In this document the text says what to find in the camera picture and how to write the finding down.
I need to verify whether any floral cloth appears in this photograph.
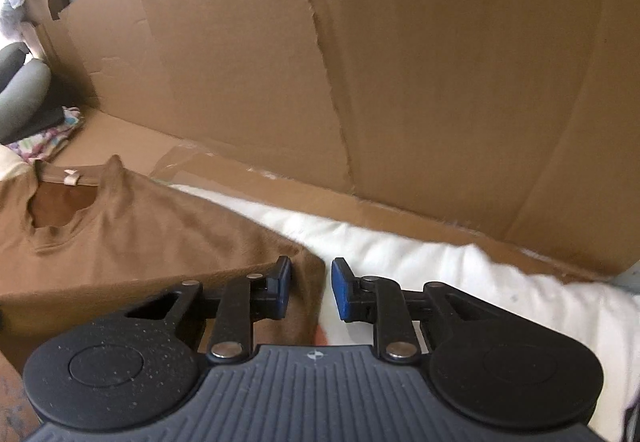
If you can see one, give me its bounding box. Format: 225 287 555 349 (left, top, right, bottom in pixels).
7 106 83 165

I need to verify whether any folded cardboard sheet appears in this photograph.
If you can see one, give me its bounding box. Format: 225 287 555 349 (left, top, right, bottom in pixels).
22 0 640 283

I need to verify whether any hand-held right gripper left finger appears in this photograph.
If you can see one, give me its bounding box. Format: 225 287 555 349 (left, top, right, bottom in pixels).
122 256 293 364

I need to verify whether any brown printed t-shirt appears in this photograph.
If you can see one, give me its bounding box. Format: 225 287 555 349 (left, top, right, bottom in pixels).
0 154 326 423

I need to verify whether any grey fluffy bundle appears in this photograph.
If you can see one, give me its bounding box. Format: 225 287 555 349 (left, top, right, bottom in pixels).
0 0 26 42

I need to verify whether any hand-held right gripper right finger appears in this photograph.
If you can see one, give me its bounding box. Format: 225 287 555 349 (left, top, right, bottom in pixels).
331 258 501 365

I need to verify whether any cream bear print bed sheet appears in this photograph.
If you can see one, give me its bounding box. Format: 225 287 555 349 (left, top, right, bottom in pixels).
0 144 640 442

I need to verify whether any grey neck pillow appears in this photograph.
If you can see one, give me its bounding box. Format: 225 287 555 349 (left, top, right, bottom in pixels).
0 42 53 137

